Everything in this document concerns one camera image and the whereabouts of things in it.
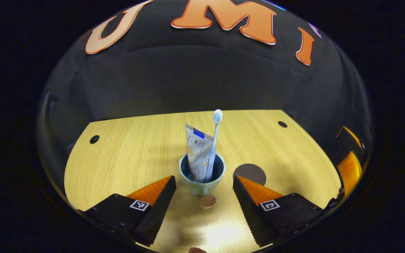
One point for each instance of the white toothbrush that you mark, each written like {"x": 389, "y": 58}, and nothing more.
{"x": 217, "y": 116}

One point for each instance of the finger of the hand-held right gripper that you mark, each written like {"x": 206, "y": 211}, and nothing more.
{"x": 350, "y": 172}
{"x": 348, "y": 140}

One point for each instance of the wooden desktop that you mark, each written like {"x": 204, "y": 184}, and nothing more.
{"x": 135, "y": 158}

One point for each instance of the white toothpaste tube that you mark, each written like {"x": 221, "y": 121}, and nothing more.
{"x": 199, "y": 151}

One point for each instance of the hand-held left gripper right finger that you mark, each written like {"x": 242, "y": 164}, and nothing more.
{"x": 251, "y": 211}

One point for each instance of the dark round coaster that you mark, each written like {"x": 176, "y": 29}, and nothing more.
{"x": 251, "y": 172}

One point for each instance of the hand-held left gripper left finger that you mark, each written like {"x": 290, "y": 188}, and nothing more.
{"x": 156, "y": 211}

